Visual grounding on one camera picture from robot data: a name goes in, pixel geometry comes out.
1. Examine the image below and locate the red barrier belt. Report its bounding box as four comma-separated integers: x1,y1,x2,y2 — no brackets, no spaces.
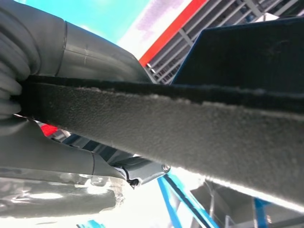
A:
139,0,207,67

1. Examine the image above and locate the blue metal shelf rack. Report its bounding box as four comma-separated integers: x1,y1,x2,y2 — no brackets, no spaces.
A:
14,0,272,228

